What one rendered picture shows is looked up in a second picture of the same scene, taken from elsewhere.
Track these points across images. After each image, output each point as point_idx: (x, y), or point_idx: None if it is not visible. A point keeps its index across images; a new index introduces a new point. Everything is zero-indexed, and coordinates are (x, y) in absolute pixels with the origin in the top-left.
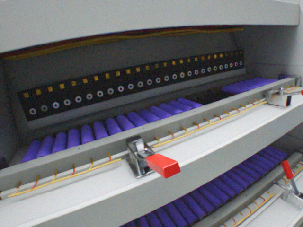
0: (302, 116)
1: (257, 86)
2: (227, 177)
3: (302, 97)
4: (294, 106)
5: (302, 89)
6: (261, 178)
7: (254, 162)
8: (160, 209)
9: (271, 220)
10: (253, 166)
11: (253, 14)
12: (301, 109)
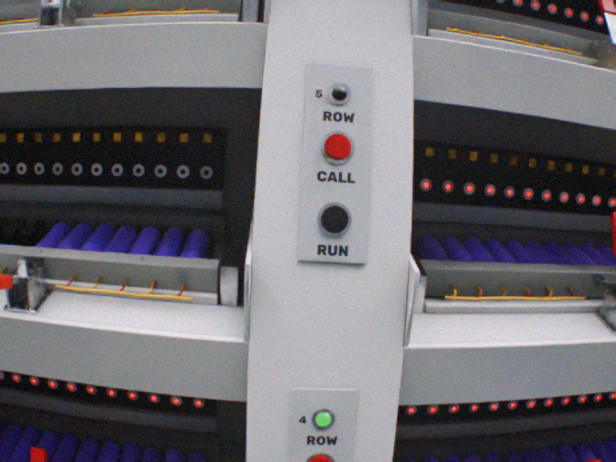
0: (91, 367)
1: (83, 247)
2: (9, 435)
3: (116, 320)
4: (31, 318)
5: (220, 313)
6: None
7: (98, 456)
8: None
9: None
10: (77, 457)
11: (20, 69)
12: (72, 343)
